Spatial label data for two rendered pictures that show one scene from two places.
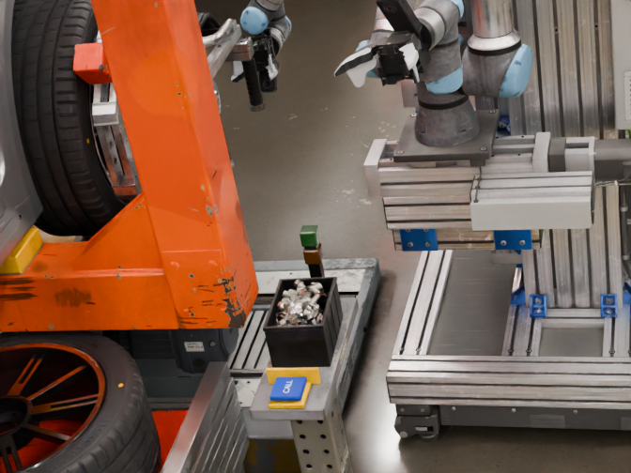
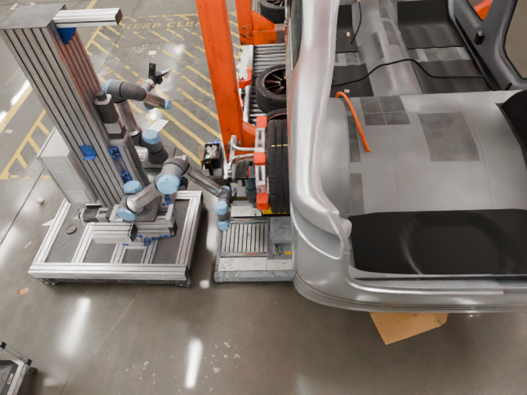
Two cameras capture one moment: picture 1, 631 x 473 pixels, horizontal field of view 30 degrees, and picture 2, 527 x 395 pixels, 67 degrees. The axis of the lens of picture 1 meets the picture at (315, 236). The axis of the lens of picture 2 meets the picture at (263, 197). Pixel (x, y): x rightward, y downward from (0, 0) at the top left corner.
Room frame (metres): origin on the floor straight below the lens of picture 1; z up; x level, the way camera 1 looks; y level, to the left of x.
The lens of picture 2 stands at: (4.87, -0.05, 2.87)
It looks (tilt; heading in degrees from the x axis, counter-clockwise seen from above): 49 degrees down; 169
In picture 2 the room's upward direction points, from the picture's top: 6 degrees counter-clockwise
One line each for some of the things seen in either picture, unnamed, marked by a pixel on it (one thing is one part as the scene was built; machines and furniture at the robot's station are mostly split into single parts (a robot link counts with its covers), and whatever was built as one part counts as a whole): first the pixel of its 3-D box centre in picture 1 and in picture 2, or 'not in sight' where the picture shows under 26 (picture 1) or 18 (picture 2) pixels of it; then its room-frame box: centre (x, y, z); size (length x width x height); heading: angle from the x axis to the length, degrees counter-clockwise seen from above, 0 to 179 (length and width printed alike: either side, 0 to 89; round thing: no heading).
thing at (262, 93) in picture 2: not in sight; (286, 90); (1.42, 1.01, 0.39); 0.66 x 0.66 x 0.24
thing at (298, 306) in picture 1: (304, 319); (212, 155); (2.27, 0.06, 0.51); 0.20 x 0.14 x 0.13; 165
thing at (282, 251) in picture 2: not in sight; (288, 231); (2.98, 0.51, 0.13); 0.50 x 0.36 x 0.10; 163
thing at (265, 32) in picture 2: not in sight; (275, 26); (0.62, 1.15, 0.69); 0.52 x 0.17 x 0.35; 73
